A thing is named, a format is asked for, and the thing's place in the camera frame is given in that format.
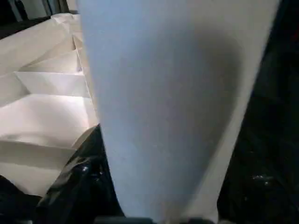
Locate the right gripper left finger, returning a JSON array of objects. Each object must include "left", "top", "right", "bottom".
[{"left": 35, "top": 127, "right": 127, "bottom": 224}]

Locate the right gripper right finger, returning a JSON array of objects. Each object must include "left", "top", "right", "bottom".
[{"left": 218, "top": 121, "right": 299, "bottom": 224}]

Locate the white plastic table top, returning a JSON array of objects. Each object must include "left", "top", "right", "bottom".
[{"left": 0, "top": 13, "right": 101, "bottom": 197}]

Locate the white plastic table leg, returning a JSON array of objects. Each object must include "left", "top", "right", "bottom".
[{"left": 77, "top": 0, "right": 283, "bottom": 224}]

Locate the black plastic mat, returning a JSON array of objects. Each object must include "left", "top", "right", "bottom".
[{"left": 0, "top": 0, "right": 299, "bottom": 224}]

